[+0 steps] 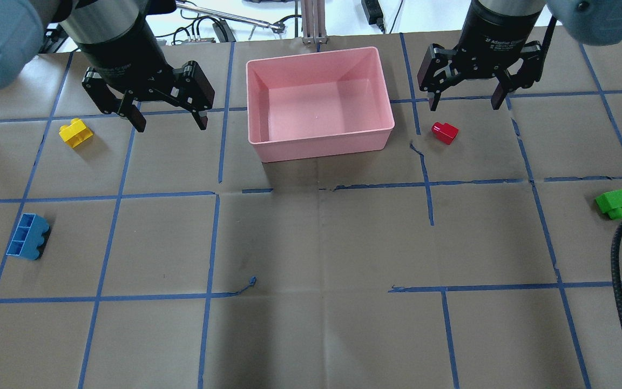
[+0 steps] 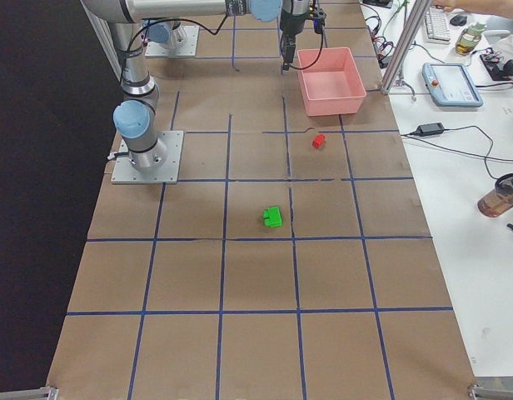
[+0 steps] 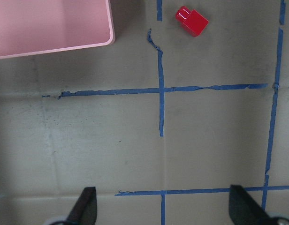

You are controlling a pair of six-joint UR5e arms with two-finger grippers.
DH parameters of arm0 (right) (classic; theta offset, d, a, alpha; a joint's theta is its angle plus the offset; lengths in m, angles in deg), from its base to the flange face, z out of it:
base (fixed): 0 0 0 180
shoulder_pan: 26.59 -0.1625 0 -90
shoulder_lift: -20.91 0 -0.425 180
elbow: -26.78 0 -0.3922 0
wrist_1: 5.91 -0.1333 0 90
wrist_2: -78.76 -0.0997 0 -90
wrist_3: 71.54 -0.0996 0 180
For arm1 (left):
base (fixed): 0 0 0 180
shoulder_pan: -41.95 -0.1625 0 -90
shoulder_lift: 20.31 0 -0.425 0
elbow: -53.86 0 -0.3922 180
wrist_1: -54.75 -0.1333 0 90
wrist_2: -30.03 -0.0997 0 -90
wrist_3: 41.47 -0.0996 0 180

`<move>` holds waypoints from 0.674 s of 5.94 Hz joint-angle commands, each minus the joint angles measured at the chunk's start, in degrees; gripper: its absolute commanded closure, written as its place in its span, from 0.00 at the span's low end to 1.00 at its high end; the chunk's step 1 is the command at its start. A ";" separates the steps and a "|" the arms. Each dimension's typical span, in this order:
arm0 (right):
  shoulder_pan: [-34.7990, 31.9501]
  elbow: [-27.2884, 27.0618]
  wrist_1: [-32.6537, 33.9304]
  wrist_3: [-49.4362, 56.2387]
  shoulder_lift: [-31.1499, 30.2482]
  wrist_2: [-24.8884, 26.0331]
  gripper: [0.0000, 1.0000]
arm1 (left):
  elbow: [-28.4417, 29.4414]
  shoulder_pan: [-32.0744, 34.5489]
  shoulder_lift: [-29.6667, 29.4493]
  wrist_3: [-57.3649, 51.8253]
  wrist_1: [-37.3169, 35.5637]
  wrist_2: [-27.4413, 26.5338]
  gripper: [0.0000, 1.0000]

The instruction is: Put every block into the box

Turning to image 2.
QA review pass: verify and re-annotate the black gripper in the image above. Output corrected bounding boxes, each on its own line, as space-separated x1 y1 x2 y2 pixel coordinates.
280 0 326 72

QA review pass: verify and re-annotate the green toy block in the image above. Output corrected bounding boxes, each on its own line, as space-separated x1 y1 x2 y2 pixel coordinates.
262 206 283 228

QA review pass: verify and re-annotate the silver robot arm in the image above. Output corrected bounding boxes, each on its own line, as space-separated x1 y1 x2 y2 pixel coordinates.
142 20 187 49
83 1 326 183

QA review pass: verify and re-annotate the pink plastic box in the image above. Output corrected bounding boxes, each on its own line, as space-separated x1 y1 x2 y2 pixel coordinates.
297 47 366 117

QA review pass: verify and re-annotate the person's hand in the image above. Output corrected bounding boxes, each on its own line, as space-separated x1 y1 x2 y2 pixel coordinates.
431 0 459 13

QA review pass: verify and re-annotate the red toy block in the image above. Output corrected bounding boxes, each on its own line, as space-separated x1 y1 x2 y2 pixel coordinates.
311 133 326 149

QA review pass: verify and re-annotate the white keyboard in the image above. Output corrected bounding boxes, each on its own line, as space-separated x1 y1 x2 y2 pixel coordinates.
424 7 451 45

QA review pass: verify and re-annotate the black power adapter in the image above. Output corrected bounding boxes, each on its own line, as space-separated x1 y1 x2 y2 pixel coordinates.
414 122 446 137

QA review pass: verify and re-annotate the blue teach pendant tablet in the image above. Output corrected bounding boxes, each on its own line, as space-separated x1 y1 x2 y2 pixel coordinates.
421 62 483 108

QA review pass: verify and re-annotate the black computer mouse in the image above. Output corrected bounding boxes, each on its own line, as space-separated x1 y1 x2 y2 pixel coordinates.
449 14 467 27

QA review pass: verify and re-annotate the green tea bottle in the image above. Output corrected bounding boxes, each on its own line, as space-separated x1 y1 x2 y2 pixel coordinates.
455 22 487 55

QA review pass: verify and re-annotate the brown paper table mat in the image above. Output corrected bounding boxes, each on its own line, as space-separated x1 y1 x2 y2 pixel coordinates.
47 1 473 399

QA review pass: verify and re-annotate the brown drink bottle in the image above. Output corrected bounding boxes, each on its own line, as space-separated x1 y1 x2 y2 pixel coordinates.
477 173 513 218

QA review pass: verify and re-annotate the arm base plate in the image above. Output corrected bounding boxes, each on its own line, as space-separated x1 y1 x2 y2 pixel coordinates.
145 22 199 58
111 131 184 184

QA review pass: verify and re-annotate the aluminium frame post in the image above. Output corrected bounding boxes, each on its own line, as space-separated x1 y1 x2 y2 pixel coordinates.
380 0 431 101

